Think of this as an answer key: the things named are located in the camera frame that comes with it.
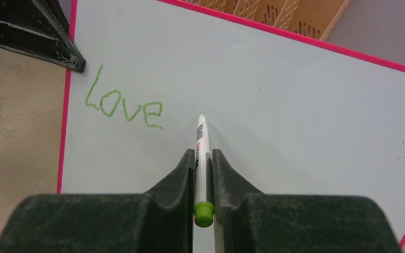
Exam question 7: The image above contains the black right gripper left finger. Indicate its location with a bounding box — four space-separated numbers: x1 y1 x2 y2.
0 149 195 252

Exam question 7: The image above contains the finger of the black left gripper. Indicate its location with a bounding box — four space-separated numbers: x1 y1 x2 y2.
0 0 86 73

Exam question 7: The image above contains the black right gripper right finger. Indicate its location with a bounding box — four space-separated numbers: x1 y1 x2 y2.
212 149 401 252

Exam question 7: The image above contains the green whiteboard marker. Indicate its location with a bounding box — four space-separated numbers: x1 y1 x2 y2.
193 113 215 228

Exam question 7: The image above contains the pink-framed whiteboard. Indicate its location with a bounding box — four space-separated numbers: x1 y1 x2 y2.
57 1 405 244

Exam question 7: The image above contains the orange plastic file organizer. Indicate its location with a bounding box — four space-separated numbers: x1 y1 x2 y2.
190 0 351 41

